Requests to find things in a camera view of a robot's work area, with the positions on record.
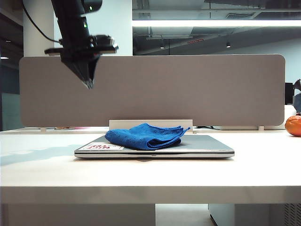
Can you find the red ceiling sign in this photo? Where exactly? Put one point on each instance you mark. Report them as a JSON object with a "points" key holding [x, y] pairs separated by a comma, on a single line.
{"points": [[195, 41]]}

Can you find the red white laptop sticker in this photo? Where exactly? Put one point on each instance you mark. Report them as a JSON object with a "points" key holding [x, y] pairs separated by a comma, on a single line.
{"points": [[103, 147]]}

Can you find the black computer monitor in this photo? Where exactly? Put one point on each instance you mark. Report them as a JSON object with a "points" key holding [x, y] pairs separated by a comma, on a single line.
{"points": [[288, 93]]}

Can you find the brown fabric desk divider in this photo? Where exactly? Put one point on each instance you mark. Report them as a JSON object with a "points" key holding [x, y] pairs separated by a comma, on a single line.
{"points": [[164, 91]]}

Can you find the blue microfiber rag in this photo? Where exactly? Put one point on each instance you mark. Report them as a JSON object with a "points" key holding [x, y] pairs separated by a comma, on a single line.
{"points": [[141, 137]]}

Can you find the white plastic object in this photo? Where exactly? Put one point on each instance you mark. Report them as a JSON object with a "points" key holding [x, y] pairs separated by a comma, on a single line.
{"points": [[290, 110]]}

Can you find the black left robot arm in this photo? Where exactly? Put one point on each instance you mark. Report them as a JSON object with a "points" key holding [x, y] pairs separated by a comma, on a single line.
{"points": [[70, 18]]}

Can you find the long ceiling light strip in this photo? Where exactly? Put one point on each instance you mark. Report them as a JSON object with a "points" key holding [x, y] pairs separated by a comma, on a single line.
{"points": [[211, 23]]}

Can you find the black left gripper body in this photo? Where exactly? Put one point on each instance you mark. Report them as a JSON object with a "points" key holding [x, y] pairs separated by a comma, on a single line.
{"points": [[75, 50]]}

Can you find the grey closed laptop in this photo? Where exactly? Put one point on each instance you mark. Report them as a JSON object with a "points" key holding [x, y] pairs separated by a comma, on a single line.
{"points": [[202, 146]]}

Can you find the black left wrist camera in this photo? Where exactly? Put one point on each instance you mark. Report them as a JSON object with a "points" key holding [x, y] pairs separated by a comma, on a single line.
{"points": [[103, 44]]}

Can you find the perforated grey desk panel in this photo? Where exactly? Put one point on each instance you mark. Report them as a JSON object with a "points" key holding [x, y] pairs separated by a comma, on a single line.
{"points": [[292, 215]]}

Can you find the orange tangerine fruit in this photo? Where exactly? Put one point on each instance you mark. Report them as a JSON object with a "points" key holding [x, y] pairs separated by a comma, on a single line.
{"points": [[294, 126]]}

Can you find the black office chair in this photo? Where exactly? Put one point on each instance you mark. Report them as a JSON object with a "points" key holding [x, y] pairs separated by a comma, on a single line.
{"points": [[297, 91]]}

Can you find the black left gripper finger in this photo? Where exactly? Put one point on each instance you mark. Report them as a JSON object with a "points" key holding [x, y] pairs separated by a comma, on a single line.
{"points": [[94, 68], [80, 70]]}

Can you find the white divider bracket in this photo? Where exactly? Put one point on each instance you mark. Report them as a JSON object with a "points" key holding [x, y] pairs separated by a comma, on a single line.
{"points": [[261, 128], [43, 129]]}

